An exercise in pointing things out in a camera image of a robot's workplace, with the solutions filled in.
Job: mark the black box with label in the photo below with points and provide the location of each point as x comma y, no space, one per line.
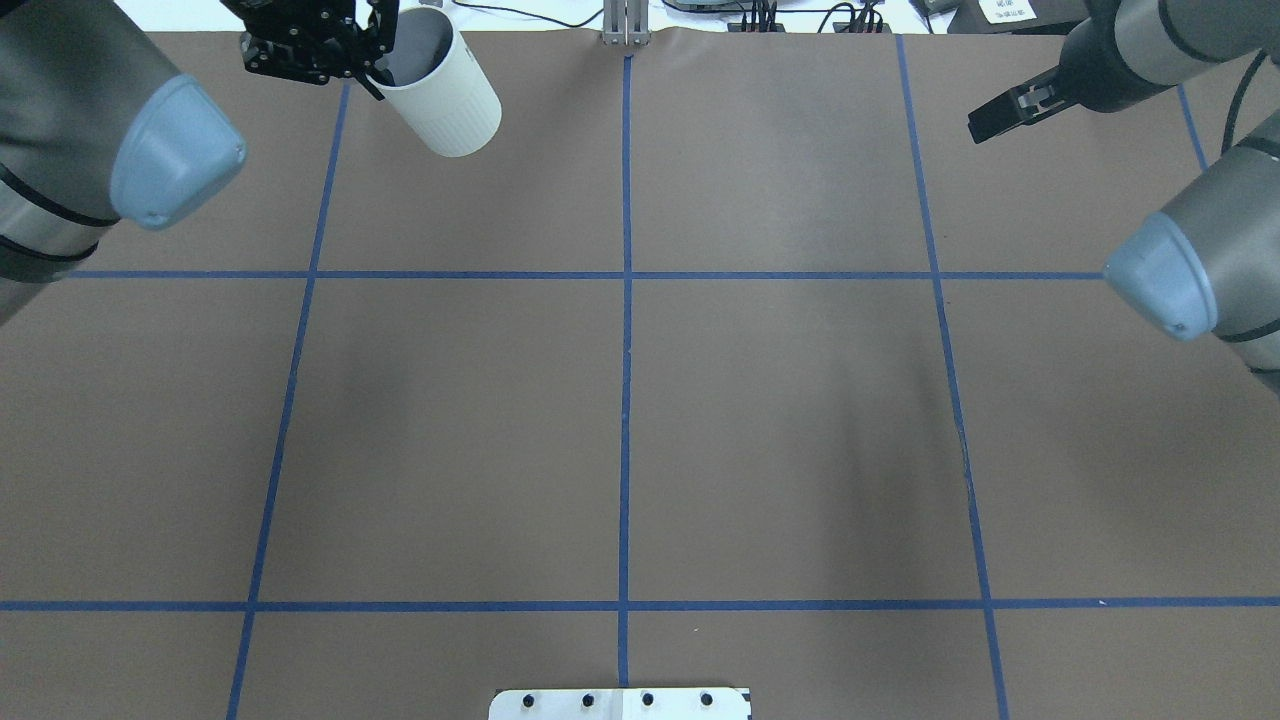
1017,17

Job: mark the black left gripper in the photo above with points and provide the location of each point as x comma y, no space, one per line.
290,22

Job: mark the white cup with handle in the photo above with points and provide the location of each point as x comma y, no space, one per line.
432,78

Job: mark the grey metal post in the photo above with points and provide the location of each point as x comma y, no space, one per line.
625,23

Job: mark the white metal base plate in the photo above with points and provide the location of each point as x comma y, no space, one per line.
623,703

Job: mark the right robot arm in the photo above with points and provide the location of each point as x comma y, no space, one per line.
1206,262

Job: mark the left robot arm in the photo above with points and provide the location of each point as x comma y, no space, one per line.
98,126

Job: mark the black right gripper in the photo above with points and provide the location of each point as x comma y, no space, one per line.
1079,78

